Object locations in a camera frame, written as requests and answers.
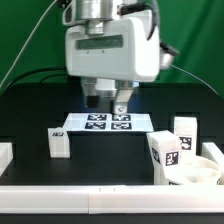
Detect white marker board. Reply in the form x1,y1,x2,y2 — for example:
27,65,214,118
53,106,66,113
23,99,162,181
63,113,154,132

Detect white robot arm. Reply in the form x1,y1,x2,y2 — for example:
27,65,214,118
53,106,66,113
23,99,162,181
62,0,160,115

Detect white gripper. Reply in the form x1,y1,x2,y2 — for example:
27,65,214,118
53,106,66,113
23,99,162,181
65,14,160,115

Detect black cables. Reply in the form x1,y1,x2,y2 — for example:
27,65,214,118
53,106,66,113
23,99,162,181
0,66,69,98

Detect white front fence rail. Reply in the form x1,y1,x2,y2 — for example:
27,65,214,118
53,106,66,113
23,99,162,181
0,185,224,214

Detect white left fence rail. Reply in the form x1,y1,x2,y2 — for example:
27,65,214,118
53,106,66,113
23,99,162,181
0,142,13,176

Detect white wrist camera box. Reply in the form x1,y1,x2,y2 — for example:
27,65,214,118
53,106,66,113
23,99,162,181
160,42,179,70

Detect grey cable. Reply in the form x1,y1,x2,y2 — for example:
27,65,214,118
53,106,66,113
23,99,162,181
0,0,59,91

